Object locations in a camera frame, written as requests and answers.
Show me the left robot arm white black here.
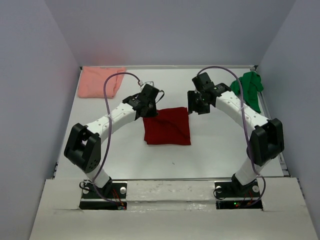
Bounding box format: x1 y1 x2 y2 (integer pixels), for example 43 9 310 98
63 83 165 200

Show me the folded pink t-shirt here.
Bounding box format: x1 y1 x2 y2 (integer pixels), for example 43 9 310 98
77 66 126 99

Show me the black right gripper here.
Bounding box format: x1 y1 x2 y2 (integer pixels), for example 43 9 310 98
187 90 210 115

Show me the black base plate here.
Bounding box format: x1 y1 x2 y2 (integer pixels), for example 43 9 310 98
79 181 128 211
213 180 263 210

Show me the green t-shirt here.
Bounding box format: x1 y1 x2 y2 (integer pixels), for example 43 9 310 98
239 71 264 114

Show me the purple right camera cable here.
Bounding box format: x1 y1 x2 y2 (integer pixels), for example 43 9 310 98
196 65 267 208

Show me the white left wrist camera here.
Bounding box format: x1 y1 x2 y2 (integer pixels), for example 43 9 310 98
138 81 155 87

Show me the red t-shirt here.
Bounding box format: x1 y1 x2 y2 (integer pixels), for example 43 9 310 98
143 107 191 146

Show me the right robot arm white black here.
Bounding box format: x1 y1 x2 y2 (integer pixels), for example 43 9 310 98
187 72 285 198

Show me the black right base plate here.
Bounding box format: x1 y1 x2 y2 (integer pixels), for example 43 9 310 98
213 180 263 210

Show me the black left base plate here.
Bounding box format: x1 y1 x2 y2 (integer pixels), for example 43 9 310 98
79 181 128 211

